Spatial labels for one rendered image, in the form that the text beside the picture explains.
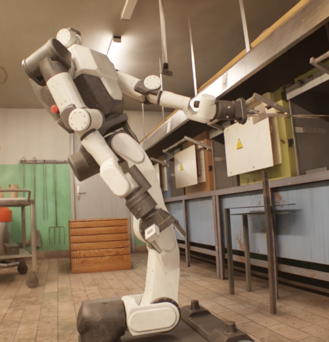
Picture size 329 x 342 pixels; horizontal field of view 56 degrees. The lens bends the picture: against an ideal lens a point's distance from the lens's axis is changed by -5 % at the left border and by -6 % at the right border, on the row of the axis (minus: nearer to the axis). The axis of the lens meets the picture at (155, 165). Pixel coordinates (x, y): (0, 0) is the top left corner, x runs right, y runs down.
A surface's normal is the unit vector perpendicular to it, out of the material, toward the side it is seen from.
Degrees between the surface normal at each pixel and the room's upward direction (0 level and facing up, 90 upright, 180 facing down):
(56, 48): 70
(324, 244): 90
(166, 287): 90
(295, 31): 80
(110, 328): 90
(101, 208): 90
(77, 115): 105
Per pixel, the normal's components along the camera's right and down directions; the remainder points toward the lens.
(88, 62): 0.36, -0.29
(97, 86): 0.46, -0.09
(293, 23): -0.95, -0.17
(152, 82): -0.04, -0.37
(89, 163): 0.43, 0.22
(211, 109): 0.26, 0.56
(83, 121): -0.29, 0.14
